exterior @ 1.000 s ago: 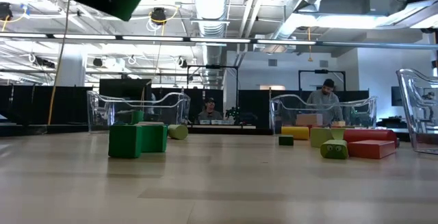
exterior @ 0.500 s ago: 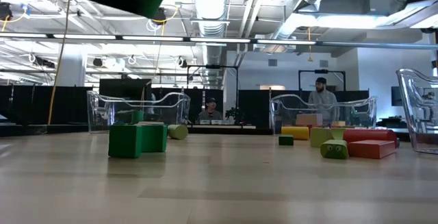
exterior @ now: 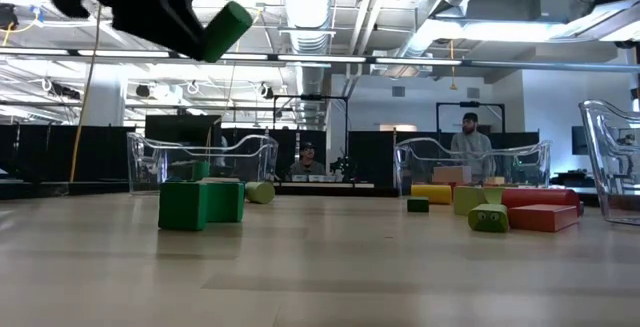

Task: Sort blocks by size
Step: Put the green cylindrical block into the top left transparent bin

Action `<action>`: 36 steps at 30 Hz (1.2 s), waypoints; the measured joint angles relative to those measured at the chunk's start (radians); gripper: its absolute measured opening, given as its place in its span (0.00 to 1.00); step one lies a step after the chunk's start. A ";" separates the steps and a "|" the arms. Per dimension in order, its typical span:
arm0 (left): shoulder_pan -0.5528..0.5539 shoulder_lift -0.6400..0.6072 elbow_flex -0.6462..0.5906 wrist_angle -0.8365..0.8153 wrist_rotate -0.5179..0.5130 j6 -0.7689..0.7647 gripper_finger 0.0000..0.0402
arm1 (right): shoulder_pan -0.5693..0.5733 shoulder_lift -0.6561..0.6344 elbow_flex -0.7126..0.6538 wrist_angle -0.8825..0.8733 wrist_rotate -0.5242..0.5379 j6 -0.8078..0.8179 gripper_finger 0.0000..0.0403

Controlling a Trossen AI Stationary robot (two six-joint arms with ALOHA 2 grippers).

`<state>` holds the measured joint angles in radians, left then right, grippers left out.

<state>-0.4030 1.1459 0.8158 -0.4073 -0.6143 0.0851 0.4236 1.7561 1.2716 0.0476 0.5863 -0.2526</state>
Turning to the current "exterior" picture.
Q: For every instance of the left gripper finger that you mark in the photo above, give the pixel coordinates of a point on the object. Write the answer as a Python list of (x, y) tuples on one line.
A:
[(165, 22)]

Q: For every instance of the green arch block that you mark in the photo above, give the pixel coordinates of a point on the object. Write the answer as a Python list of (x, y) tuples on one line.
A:
[(182, 206)]

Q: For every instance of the light green cylinder block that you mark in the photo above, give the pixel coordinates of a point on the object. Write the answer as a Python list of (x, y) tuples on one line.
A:
[(260, 192)]

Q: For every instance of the yellow cylinder block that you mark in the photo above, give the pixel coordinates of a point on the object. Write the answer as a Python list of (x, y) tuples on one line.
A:
[(431, 194)]

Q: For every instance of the light green bar block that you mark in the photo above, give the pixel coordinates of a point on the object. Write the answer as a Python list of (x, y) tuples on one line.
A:
[(489, 218)]

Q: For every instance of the red cylinder block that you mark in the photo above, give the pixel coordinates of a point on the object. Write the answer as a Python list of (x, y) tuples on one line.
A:
[(542, 198)]

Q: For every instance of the coral bar block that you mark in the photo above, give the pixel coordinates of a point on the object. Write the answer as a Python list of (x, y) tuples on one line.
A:
[(542, 217)]

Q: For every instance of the clear plastic bin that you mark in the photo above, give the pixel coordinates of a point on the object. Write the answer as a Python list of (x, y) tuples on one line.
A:
[(150, 162), (525, 167), (600, 167)]

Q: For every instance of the long led light bar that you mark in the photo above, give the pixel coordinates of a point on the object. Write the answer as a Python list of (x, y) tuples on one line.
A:
[(320, 58)]

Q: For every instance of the black partition screen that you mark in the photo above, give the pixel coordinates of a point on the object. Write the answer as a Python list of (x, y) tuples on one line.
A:
[(50, 152)]

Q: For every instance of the person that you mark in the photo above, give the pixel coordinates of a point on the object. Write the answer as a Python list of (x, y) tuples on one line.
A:
[(307, 164), (472, 147), (626, 139)]

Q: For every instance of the black robot device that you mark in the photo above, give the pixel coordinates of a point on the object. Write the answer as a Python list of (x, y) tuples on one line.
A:
[(342, 167)]

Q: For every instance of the black gantry frame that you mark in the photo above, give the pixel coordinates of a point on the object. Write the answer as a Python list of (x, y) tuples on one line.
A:
[(310, 97), (470, 103)]

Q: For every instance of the black aluminium table frame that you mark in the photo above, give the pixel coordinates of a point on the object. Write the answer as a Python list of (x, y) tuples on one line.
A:
[(350, 193)]

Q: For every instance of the grey rectangular air duct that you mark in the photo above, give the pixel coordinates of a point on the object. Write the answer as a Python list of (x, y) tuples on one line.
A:
[(515, 7)]

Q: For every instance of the dark wall screen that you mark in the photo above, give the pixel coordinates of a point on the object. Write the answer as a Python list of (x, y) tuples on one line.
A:
[(579, 139)]

